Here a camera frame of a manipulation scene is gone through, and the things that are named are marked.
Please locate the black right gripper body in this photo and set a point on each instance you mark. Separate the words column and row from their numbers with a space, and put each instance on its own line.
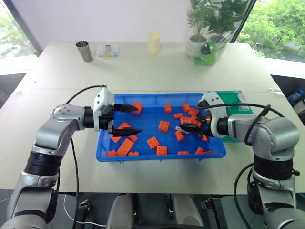
column 206, row 126

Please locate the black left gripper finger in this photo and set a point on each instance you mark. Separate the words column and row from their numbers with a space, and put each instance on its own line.
column 125, row 108
column 128, row 132

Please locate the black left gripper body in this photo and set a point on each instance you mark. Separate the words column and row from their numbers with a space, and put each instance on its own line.
column 106, row 121

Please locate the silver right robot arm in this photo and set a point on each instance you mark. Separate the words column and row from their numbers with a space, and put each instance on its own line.
column 274, row 133

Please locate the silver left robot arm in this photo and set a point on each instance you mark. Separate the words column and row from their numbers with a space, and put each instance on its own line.
column 59, row 115

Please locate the blue plastic bin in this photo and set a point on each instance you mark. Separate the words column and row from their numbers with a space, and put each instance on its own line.
column 147, row 124

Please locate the green plastic bin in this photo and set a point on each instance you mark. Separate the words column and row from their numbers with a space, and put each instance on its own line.
column 234, row 119

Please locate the long orange building brick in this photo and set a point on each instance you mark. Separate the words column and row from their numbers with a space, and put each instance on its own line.
column 125, row 147

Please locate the clear plastic box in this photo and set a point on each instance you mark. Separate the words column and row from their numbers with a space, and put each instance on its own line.
column 107, row 51

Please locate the green spray bottle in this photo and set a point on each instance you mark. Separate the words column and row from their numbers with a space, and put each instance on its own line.
column 209, row 57

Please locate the steel metal cup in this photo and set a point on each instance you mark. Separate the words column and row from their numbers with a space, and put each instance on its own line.
column 84, row 51

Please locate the pale yellow cup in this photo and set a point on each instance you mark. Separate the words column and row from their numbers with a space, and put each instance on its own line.
column 154, row 44

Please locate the potted green plant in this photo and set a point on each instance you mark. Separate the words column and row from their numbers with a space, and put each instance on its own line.
column 197, row 45

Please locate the grey rounded cover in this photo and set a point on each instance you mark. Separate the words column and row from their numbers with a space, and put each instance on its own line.
column 120, row 212
column 187, row 212

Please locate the blue water bottle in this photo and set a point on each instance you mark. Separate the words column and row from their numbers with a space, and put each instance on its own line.
column 296, row 95

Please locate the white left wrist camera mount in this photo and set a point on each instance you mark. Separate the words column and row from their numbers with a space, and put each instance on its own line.
column 103, row 100

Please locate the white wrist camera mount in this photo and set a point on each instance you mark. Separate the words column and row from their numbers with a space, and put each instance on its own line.
column 215, row 100
column 103, row 100

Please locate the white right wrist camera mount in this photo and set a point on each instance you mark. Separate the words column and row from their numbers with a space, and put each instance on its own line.
column 215, row 100

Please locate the black window frame post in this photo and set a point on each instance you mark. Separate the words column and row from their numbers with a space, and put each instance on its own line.
column 243, row 19

